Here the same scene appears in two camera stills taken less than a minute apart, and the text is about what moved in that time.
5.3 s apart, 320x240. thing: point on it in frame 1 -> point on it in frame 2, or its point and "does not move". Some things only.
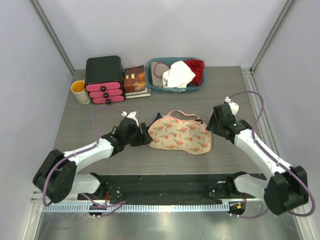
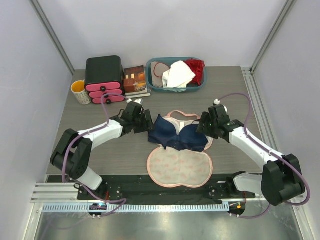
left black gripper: [144, 138] -> [148, 124]
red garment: [197, 66] does not move
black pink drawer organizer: [104, 79] does not move
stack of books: [135, 82] does not move
